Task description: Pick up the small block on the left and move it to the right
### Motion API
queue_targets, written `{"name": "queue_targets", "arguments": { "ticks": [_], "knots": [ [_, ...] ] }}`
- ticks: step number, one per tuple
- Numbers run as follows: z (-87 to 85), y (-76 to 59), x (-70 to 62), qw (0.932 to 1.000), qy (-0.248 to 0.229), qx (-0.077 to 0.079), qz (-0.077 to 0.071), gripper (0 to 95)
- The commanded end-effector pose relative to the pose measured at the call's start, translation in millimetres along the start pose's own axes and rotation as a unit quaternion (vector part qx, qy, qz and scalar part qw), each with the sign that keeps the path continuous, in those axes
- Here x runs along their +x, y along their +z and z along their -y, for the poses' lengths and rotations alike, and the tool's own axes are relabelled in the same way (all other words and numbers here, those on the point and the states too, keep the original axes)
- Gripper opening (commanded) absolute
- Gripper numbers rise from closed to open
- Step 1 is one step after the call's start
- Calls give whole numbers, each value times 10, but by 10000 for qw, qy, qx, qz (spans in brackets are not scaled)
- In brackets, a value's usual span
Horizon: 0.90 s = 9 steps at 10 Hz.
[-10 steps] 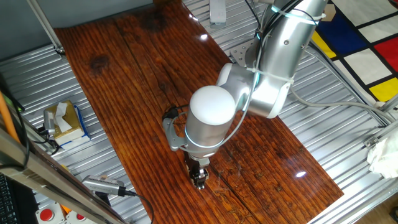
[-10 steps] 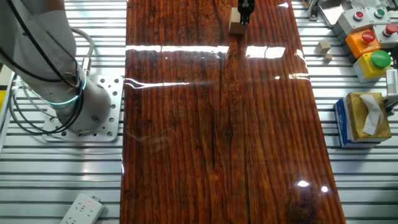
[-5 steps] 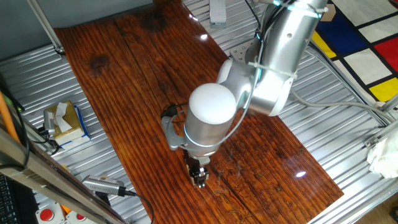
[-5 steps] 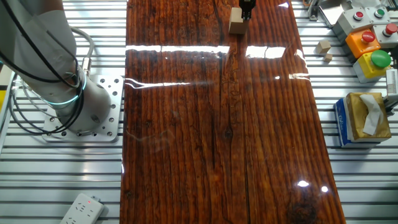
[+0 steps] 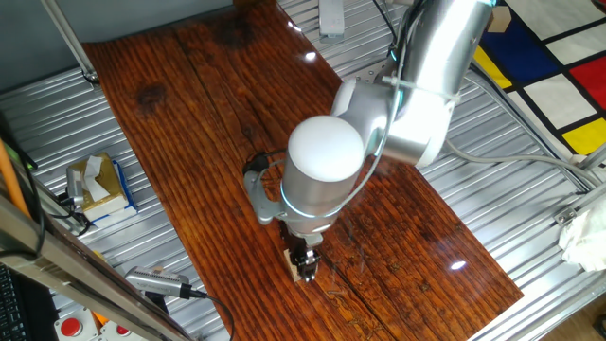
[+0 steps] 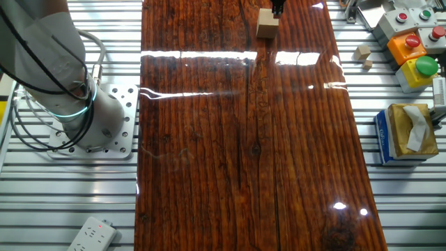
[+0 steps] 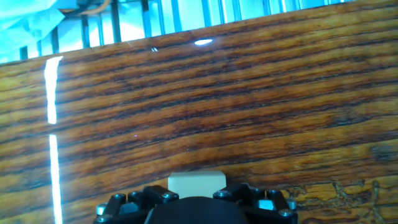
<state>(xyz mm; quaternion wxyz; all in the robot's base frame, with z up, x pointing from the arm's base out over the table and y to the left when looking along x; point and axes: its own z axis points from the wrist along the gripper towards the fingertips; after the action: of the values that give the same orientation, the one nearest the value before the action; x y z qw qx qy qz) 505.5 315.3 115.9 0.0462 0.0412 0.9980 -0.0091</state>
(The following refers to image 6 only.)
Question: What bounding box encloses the glossy brown wood-grain board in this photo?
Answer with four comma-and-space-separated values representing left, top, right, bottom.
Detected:
134, 0, 388, 251

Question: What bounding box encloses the white tissue sheet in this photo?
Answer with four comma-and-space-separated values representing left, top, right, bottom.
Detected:
402, 105, 430, 153

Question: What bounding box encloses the light wooden cube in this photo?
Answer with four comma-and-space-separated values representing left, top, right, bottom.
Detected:
256, 8, 280, 40

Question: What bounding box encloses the colourful Mondrian pattern cloth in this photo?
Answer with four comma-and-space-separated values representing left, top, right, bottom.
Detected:
0, 73, 17, 126

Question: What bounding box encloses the grey box red mushroom button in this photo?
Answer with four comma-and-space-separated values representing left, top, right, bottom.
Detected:
416, 24, 446, 55

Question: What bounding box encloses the grey cable with metal plug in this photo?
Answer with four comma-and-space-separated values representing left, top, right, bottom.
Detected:
76, 28, 107, 86

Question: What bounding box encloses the yellow box green button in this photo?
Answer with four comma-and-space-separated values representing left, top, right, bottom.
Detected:
395, 55, 440, 94

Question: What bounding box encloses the orange box red button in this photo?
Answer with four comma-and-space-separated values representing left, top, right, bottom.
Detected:
386, 31, 428, 66

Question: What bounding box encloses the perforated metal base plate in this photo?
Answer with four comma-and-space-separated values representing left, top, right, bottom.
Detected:
47, 83, 139, 160

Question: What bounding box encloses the gold tissue box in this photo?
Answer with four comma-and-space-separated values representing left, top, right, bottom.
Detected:
387, 102, 440, 160

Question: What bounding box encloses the blue white tissue pack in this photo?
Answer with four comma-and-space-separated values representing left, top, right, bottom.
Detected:
374, 109, 436, 167

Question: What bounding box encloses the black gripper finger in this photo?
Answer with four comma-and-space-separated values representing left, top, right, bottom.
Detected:
270, 0, 287, 17

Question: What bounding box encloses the black base cable bundle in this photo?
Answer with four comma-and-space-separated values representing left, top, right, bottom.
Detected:
0, 0, 95, 153

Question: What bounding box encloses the grey box small red button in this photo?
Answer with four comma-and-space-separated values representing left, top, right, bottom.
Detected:
372, 8, 415, 48

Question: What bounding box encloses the grey box green button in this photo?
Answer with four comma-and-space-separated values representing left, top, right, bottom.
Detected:
409, 6, 438, 29

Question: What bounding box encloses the silver vented device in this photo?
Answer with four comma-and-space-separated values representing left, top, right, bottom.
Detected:
431, 76, 446, 108

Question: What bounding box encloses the white power strip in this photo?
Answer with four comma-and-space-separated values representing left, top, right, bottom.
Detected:
66, 216, 118, 251

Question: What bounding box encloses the small wooden cube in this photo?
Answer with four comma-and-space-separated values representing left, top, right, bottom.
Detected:
354, 44, 372, 61

